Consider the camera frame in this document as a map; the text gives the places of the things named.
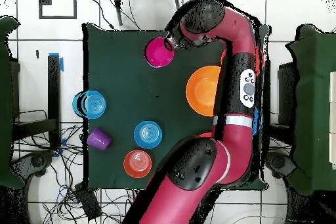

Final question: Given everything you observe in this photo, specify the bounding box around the large yellow-orange bowl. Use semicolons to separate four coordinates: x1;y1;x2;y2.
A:
185;65;222;118

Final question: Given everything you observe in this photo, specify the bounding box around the purple cup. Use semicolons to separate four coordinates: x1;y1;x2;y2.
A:
86;127;112;152

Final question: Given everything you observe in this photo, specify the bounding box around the black office chair base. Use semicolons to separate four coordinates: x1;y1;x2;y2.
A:
11;150;54;179
264;151;297;180

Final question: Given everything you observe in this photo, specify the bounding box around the small pink bowl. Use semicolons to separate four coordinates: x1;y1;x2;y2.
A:
144;37;176;68

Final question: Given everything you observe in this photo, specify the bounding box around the black power box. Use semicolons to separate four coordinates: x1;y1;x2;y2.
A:
73;183;102;221

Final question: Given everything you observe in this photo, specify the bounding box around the small orange bowl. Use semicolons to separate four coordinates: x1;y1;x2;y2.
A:
123;149;153;179

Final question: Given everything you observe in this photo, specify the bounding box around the small blue bowl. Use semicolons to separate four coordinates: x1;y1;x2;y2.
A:
72;90;108;120
133;120;163;150

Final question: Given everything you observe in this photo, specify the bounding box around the blue tape strip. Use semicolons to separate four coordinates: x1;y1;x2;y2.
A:
48;52;64;72

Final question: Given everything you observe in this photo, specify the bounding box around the dark green table cloth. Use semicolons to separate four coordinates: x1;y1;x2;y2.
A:
82;23;271;191

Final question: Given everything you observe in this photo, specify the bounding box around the large blue bowl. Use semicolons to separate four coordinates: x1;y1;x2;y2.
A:
252;108;264;138

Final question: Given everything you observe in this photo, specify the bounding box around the green cloth covered side table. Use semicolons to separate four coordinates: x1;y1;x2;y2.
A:
285;24;336;196
0;15;24;189

